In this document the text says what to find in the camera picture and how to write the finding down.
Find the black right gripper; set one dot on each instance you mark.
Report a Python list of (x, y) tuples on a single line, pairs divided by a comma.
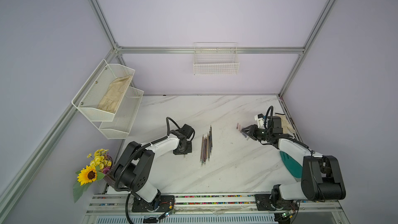
[(253, 128)]

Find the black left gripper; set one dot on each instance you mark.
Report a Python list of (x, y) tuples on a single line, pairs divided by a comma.
[(189, 149)]

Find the red pencil with clear cap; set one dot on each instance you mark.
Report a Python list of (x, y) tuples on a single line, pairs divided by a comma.
[(201, 151)]

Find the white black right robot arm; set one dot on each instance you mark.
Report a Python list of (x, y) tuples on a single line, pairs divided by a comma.
[(320, 179)]

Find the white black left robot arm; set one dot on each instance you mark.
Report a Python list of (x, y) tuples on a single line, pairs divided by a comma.
[(131, 171)]

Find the cream knitted work glove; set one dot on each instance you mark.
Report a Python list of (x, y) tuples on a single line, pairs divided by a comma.
[(286, 125)]

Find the green rubber work glove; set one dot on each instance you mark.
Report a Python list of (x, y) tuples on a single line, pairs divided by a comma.
[(294, 168)]

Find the cream glove in shelf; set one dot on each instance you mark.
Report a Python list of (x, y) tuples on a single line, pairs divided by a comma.
[(114, 94)]

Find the dark glass vase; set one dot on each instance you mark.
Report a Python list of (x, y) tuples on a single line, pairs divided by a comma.
[(109, 177)]

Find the artificial sunflower bouquet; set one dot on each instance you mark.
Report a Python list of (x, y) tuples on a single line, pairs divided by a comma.
[(99, 166)]

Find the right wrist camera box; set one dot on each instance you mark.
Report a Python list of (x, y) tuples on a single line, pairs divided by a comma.
[(261, 121)]

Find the white mesh wall shelf lower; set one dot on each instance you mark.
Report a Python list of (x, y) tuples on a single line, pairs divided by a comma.
[(125, 116)]

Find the white mesh wall shelf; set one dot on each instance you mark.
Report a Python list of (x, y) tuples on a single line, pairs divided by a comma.
[(100, 99), (125, 116)]

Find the white wire wall basket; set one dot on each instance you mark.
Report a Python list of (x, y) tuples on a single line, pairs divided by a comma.
[(215, 58)]

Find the white mesh wall shelf upper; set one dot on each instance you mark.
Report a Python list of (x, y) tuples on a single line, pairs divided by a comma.
[(100, 99)]

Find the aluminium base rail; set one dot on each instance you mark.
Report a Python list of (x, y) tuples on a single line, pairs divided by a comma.
[(213, 208)]

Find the aluminium frame profile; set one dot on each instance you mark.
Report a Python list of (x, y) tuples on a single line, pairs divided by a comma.
[(48, 48)]

